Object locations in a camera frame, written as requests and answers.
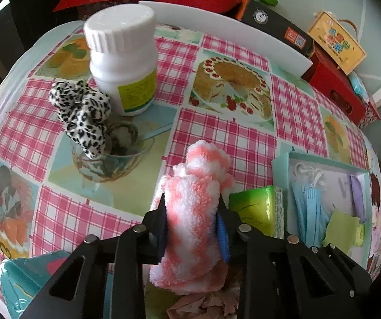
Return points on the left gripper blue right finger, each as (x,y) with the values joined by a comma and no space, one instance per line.
(240,245)

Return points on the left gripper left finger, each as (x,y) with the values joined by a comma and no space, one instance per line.
(142,244)

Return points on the green tissue pack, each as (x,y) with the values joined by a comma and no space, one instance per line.
(262,208)

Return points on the pink floral cloth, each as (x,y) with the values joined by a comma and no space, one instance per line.
(219,304)

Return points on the pink white fuzzy sock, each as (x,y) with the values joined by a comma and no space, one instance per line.
(192,261)

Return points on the blue face mask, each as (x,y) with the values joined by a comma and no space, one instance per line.
(307,190)

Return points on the purple cloth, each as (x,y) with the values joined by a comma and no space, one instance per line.
(357,198)

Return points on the leopard print scrunchie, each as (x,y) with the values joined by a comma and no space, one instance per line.
(83,109)

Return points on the white tray with teal rim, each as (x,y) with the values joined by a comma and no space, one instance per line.
(337,195)

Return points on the teal box lid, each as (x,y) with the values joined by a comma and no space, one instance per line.
(22,278)

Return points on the checkered picture tablecloth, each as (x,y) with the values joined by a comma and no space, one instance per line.
(54,198)

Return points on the patterned red storage box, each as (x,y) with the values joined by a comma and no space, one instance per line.
(371,114)

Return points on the blue wet wipes pack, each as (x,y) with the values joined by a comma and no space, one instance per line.
(358,87)

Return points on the white pill bottle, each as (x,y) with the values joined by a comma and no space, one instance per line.
(124,56)

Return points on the black box with labels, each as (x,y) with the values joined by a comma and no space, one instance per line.
(268,21)

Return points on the red gift box with handle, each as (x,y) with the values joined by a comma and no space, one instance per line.
(325,76)

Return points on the yellow gift case with handle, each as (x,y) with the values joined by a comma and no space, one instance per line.
(338,38)

